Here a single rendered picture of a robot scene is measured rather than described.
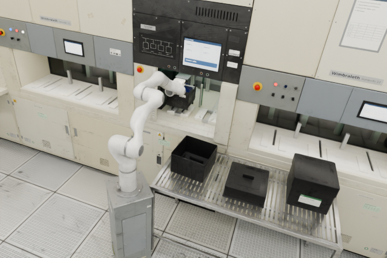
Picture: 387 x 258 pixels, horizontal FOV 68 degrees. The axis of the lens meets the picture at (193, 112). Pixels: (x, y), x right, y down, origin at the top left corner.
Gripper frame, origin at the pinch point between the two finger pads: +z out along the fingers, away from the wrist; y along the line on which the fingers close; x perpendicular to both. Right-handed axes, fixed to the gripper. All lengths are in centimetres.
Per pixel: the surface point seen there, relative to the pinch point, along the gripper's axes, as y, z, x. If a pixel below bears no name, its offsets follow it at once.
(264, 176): 89, -59, -35
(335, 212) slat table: 141, -63, -45
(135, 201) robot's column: 10, -109, -46
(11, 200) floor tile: -133, -94, -122
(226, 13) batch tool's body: 38, -30, 68
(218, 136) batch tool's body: 47, -35, -27
